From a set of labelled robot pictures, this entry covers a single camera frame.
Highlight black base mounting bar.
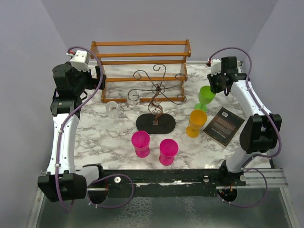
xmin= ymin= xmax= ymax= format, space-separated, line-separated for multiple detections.
xmin=88 ymin=169 xmax=246 ymax=198

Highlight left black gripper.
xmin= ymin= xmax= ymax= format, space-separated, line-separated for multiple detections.
xmin=67 ymin=62 xmax=106 ymax=95

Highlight orange wooden dish rack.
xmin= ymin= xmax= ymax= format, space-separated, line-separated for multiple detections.
xmin=91 ymin=39 xmax=191 ymax=103

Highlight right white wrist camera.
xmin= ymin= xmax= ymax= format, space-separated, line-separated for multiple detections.
xmin=207 ymin=59 xmax=221 ymax=76

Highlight aluminium rail frame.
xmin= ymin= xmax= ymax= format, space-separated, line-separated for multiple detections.
xmin=26 ymin=60 xmax=300 ymax=228

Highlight metal wine glass rack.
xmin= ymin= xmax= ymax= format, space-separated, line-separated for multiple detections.
xmin=133 ymin=63 xmax=187 ymax=134

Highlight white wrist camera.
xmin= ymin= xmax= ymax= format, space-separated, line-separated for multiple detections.
xmin=66 ymin=50 xmax=90 ymax=72
xmin=207 ymin=59 xmax=221 ymax=76

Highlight orange plastic wine glass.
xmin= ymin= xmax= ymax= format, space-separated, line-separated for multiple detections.
xmin=186 ymin=110 xmax=207 ymax=138

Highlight right pink plastic goblet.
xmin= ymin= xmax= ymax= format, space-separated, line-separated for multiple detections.
xmin=159 ymin=139 xmax=179 ymax=166

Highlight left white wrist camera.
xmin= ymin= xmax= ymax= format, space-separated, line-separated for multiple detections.
xmin=66 ymin=50 xmax=90 ymax=72

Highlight dark book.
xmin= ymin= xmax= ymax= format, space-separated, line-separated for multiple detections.
xmin=203 ymin=107 xmax=245 ymax=146

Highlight frosted clear wine glass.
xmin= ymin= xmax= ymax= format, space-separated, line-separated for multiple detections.
xmin=105 ymin=101 xmax=123 ymax=128

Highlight left pink plastic goblet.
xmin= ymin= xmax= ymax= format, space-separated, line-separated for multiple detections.
xmin=131 ymin=131 xmax=150 ymax=158

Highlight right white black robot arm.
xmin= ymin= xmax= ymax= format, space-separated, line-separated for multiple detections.
xmin=207 ymin=57 xmax=282 ymax=186

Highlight green plastic wine glass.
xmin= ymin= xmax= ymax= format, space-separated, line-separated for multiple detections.
xmin=194 ymin=85 xmax=215 ymax=112

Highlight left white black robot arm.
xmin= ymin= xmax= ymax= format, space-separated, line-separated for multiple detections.
xmin=38 ymin=62 xmax=106 ymax=202

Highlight pink plastic goblet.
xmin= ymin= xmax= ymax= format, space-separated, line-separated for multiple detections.
xmin=159 ymin=139 xmax=179 ymax=166
xmin=131 ymin=131 xmax=150 ymax=158

